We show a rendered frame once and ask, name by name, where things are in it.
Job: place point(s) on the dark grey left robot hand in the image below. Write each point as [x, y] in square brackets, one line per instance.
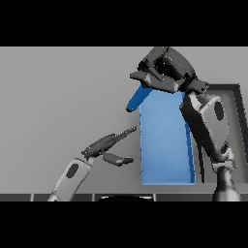
[103, 145]

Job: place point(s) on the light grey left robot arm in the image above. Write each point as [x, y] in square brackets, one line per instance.
[71, 179]

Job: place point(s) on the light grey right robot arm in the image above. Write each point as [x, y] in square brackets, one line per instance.
[210, 135]

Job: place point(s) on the blue bin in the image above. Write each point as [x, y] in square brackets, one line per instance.
[164, 139]

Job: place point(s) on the blue pipe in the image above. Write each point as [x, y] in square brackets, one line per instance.
[138, 99]

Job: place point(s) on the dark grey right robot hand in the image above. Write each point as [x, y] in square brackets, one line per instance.
[168, 69]

